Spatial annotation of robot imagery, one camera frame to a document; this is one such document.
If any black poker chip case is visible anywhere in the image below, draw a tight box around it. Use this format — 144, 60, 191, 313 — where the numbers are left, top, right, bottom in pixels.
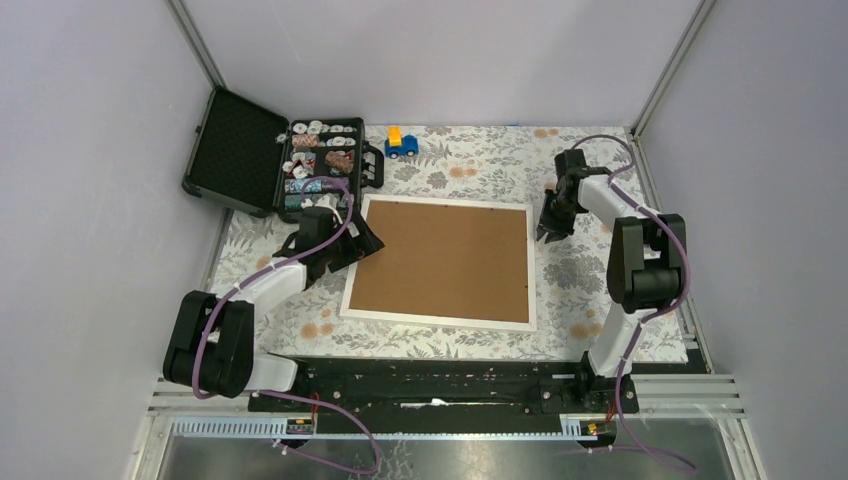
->
182, 87, 385, 223

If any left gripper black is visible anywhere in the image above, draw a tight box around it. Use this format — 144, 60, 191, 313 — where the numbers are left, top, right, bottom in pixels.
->
321, 211, 384, 273

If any right aluminium corner post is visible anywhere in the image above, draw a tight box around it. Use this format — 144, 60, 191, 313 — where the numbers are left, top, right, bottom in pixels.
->
630, 0, 717, 141

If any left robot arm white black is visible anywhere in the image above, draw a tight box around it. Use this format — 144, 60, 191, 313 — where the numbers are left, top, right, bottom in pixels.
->
162, 206, 385, 411

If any aluminium corner post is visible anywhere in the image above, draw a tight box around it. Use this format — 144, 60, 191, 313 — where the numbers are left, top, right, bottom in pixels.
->
165, 0, 227, 88
630, 0, 717, 141

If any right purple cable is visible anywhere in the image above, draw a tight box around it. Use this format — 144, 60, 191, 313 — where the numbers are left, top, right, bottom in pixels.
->
569, 134, 700, 475

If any left aluminium corner post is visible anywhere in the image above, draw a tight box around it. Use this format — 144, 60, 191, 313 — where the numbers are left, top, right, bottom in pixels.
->
165, 0, 227, 88

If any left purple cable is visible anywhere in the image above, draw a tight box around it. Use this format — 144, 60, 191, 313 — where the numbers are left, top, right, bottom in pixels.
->
190, 175, 386, 474

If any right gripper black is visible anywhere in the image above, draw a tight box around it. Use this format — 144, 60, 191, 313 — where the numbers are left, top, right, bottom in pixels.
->
535, 189, 582, 245

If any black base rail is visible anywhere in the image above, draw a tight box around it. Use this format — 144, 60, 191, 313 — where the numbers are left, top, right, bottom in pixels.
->
244, 357, 614, 429

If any purple cable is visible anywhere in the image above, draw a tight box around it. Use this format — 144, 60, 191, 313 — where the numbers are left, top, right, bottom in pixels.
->
569, 134, 700, 475
190, 175, 386, 474

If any blue yellow toy truck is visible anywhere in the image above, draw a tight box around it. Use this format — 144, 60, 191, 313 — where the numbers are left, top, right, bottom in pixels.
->
384, 126, 419, 159

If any white slotted cable duct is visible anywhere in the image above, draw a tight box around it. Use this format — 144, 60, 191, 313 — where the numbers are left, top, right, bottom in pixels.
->
172, 415, 600, 442

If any white picture frame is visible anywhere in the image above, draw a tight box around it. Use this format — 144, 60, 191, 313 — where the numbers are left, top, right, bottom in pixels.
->
339, 193, 538, 333

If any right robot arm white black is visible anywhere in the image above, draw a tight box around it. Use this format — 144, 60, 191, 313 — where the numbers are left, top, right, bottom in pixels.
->
536, 149, 690, 412

